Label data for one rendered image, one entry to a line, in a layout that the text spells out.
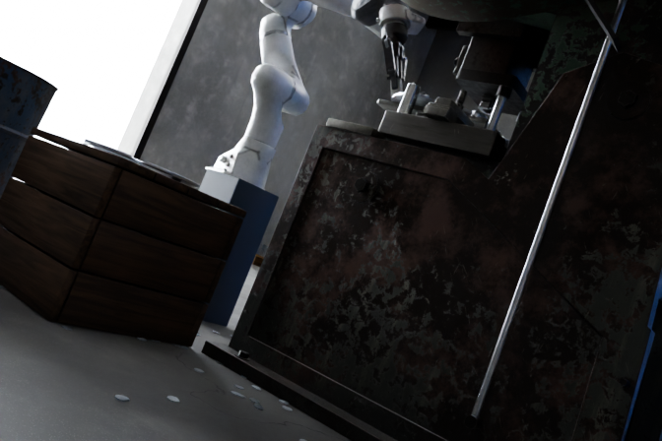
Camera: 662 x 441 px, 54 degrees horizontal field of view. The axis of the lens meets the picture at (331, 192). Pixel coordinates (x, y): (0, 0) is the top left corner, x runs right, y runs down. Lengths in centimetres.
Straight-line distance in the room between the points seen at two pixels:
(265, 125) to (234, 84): 519
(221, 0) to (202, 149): 155
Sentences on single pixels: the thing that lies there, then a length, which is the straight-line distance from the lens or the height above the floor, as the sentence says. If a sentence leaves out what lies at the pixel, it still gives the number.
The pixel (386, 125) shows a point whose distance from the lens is 160.
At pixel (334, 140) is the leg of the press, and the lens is 161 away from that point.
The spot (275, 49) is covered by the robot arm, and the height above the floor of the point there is 90.
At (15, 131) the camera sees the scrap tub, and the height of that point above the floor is 33.
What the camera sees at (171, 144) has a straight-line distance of 689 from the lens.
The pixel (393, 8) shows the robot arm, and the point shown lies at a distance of 195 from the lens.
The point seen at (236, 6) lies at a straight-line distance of 725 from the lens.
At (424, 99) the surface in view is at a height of 78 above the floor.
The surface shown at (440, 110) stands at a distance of 152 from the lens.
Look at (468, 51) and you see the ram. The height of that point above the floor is 95.
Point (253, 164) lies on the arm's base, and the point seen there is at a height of 51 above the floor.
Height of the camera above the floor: 30
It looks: 6 degrees up
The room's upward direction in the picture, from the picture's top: 22 degrees clockwise
